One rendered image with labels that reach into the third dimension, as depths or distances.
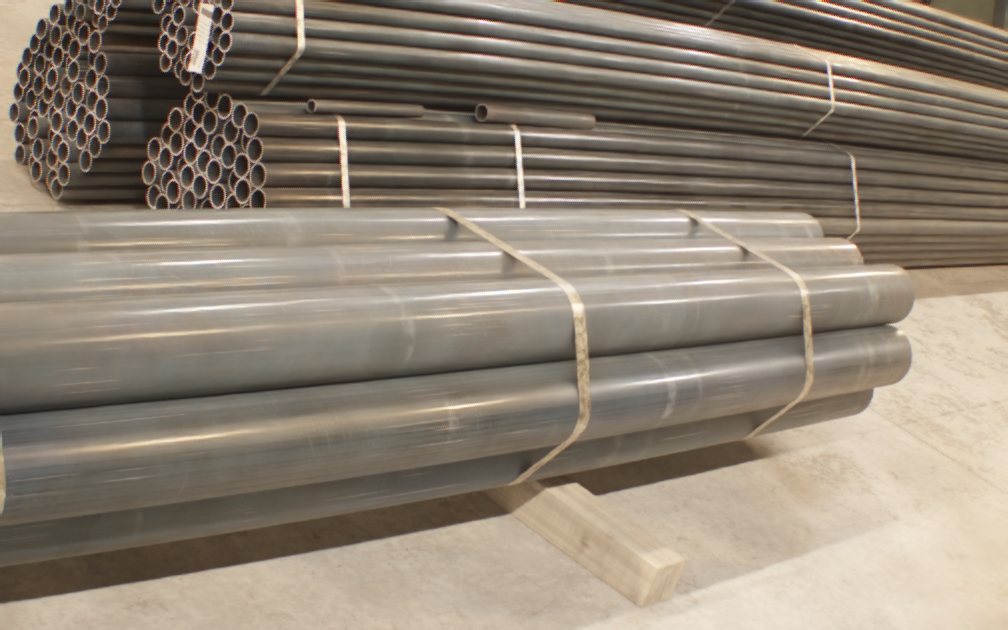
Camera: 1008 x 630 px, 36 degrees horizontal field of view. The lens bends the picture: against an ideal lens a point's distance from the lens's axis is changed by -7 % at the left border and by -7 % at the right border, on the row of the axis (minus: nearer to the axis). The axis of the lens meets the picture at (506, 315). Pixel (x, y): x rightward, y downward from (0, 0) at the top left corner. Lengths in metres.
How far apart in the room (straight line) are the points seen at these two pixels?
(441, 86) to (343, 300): 1.69
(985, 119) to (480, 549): 4.29
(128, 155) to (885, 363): 2.02
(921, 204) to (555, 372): 3.68
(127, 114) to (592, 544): 1.70
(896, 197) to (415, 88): 2.62
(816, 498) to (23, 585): 2.19
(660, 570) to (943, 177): 3.79
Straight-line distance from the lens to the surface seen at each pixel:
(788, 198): 5.62
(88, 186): 4.37
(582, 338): 3.07
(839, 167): 5.97
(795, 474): 4.24
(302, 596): 2.91
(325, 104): 3.95
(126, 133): 4.20
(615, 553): 3.29
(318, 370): 2.62
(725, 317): 3.48
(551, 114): 4.56
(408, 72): 4.14
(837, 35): 6.66
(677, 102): 5.06
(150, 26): 4.21
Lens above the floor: 1.49
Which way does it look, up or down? 19 degrees down
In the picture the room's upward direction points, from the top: 19 degrees clockwise
